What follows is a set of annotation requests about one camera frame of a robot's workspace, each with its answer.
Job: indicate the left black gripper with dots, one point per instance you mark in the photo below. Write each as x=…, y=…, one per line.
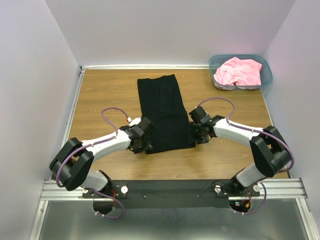
x=147, y=146

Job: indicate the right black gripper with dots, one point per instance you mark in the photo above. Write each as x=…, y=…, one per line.
x=200, y=140

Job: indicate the black t shirt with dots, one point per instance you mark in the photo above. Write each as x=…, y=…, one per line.
x=161, y=102

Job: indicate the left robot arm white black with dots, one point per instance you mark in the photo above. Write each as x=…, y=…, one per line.
x=72, y=166

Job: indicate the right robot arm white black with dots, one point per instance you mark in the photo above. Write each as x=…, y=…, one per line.
x=269, y=150

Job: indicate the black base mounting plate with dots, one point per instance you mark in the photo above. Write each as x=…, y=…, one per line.
x=172, y=194

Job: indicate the pink t shirt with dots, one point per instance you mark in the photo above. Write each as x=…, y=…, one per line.
x=239, y=72

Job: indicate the teal plastic bin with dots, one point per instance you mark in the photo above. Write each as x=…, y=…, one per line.
x=266, y=76

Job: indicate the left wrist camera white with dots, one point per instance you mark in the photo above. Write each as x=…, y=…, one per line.
x=133, y=121

